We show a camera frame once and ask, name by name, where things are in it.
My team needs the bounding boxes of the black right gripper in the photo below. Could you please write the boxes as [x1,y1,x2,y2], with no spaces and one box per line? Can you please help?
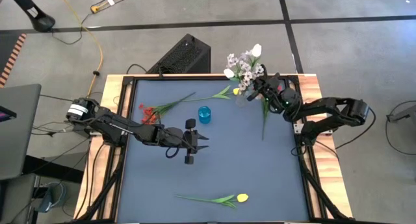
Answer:
[246,65,289,113]

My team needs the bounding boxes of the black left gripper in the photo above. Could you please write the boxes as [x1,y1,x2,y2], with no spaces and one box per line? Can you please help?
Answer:
[162,118,210,166]

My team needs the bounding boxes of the white blossom spray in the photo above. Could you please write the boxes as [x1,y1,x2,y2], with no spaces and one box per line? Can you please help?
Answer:
[226,51,271,141]

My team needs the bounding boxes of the yellow artificial tulip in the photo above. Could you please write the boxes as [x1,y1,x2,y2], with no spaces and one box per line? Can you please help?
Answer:
[174,193,250,209]
[181,84,242,103]

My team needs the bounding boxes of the orange artificial flower bunch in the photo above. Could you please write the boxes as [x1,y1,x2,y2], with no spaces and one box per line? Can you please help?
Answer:
[138,100,179,125]
[142,92,196,121]

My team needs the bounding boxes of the clear textured glass vase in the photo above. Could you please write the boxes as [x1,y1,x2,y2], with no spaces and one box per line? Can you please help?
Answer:
[234,87,257,108]

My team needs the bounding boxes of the blue cup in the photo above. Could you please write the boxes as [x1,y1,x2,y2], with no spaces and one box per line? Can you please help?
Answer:
[197,105,212,125]

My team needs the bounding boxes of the grey-blue table mat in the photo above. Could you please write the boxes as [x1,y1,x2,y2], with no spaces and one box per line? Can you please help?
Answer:
[116,79,310,222]

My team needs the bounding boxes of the black computer tower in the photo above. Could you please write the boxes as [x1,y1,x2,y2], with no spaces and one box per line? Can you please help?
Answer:
[146,33,211,75]

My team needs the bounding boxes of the grey desk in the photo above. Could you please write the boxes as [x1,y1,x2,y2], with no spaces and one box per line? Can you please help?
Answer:
[0,83,42,181]

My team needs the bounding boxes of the black floor stand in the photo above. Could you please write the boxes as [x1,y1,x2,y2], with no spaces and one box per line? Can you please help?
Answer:
[5,0,56,32]

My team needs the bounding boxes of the black aluminium table frame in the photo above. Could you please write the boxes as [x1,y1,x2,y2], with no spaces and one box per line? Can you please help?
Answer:
[77,75,350,223]

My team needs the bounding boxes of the silver angle bracket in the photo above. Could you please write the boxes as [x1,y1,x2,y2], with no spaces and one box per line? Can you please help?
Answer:
[293,122,333,136]

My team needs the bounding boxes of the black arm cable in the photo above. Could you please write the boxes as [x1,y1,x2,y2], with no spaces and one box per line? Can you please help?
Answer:
[334,106,378,150]

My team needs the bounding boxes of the yellow hanging cable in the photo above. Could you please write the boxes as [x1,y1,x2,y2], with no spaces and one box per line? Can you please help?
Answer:
[57,0,104,98]

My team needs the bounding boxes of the yellow extension cord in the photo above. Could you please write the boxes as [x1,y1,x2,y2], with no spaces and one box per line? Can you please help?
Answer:
[90,0,131,14]

